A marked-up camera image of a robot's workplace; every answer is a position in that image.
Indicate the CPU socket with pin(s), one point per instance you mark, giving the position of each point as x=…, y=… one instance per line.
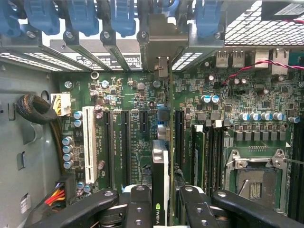
x=256, y=183

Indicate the black open PC case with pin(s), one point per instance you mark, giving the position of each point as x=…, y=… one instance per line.
x=23, y=142

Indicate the blue slot retention clip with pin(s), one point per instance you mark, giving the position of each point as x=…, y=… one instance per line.
x=8, y=19
x=123, y=16
x=207, y=16
x=83, y=16
x=42, y=16

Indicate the white expansion slot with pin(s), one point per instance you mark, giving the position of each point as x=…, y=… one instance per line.
x=89, y=142

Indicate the short black expansion slot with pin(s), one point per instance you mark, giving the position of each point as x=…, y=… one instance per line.
x=144, y=121

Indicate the silver USB port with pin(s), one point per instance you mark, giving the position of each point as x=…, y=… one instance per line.
x=238, y=59
x=222, y=59

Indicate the white power connector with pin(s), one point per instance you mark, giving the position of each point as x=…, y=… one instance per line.
x=61, y=104

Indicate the socket locking lever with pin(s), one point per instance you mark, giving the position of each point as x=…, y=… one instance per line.
x=243, y=186

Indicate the silver network port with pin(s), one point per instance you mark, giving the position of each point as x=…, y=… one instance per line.
x=279, y=61

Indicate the green motherboard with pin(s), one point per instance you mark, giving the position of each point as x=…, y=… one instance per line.
x=135, y=147

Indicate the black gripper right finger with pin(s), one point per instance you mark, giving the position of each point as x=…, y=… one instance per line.
x=197, y=209

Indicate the dark RAM stick with label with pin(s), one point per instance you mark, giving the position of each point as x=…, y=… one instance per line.
x=198, y=154

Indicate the black RAM slot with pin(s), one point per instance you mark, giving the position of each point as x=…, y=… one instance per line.
x=209, y=161
x=220, y=161

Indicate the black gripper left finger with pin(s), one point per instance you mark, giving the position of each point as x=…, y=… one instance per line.
x=140, y=209

